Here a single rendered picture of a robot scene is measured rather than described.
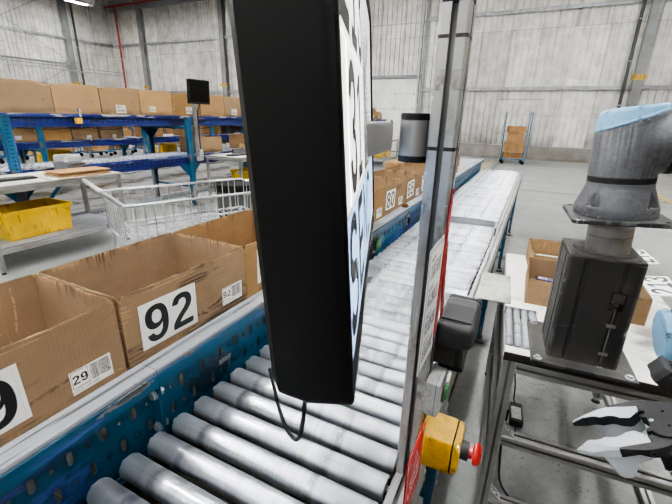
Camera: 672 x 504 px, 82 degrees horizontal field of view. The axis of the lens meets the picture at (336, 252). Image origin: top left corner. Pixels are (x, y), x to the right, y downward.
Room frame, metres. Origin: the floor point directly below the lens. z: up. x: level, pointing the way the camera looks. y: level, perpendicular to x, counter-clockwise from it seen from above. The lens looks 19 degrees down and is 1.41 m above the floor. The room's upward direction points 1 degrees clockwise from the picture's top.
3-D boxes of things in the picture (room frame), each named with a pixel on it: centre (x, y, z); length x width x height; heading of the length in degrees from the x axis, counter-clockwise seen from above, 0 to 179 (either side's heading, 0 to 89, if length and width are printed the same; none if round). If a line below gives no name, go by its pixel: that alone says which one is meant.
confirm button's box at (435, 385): (0.57, -0.19, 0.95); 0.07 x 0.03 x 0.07; 154
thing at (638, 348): (1.35, -0.98, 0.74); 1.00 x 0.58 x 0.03; 157
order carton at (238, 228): (1.29, 0.31, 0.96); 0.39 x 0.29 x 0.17; 154
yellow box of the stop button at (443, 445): (0.59, -0.23, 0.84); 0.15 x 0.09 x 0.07; 154
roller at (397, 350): (1.07, -0.09, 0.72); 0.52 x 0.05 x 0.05; 64
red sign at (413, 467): (0.51, -0.15, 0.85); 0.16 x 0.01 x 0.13; 154
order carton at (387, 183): (2.34, -0.21, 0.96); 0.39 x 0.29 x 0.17; 154
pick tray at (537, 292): (1.38, -0.96, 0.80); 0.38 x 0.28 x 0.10; 65
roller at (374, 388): (0.90, -0.01, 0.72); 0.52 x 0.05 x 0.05; 64
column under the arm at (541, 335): (1.02, -0.74, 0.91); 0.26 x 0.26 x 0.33; 67
